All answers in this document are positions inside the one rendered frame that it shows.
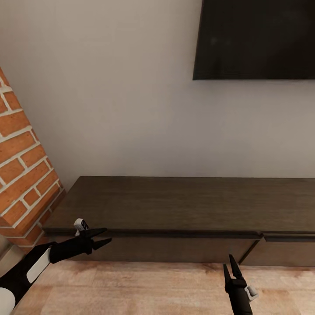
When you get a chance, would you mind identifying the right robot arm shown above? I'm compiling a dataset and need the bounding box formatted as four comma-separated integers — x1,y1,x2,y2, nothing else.
224,254,259,315

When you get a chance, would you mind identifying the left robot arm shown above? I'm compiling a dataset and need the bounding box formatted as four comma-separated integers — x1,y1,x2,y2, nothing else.
0,218,112,315

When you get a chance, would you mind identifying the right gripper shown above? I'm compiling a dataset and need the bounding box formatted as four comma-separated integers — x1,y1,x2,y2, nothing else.
224,254,252,314

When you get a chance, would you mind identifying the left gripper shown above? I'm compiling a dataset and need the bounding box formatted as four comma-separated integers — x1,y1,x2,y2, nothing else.
62,228,112,259

